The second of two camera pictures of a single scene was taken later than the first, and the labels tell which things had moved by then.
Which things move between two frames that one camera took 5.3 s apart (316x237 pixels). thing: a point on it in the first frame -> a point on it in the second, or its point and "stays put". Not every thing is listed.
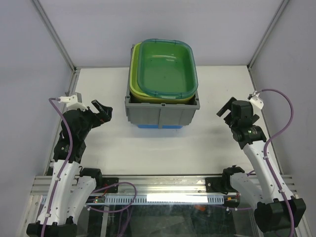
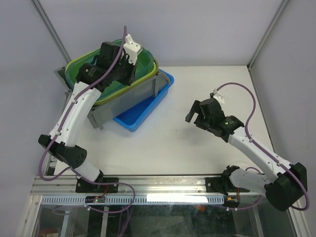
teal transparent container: x=166 y=68 -> x=145 y=67
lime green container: x=134 y=86 -> x=147 y=69
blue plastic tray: x=156 y=126 -> x=131 y=119
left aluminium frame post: x=54 y=34 stays put
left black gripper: x=105 y=110 -> x=131 y=78
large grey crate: x=167 y=115 -> x=102 y=113
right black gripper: x=228 y=105 -> x=195 y=108
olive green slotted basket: x=157 y=100 -> x=130 y=91
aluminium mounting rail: x=150 y=185 stays put
